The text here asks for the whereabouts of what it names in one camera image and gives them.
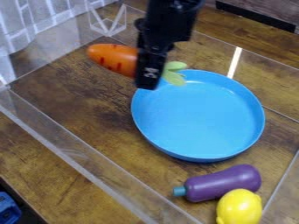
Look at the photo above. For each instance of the clear acrylic enclosure wall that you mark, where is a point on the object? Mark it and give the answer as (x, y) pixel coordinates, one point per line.
(72, 153)

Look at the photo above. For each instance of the blue round tray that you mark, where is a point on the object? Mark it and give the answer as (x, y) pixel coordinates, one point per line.
(201, 122)

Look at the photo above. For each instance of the orange toy carrot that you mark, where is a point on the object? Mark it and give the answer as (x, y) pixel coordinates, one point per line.
(117, 58)

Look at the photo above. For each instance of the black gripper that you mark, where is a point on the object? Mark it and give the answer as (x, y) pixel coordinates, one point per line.
(165, 24)

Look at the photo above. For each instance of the yellow toy lemon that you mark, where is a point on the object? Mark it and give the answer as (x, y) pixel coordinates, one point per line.
(239, 207)

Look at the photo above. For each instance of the blue object at corner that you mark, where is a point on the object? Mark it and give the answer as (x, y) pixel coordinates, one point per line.
(9, 210)

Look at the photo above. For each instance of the dark baseboard strip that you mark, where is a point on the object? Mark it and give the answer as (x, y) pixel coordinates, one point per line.
(277, 13)

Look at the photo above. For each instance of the purple toy eggplant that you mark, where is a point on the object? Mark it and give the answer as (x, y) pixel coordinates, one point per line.
(211, 186)

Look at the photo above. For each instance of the white patterned curtain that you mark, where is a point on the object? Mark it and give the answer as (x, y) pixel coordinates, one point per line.
(27, 17)

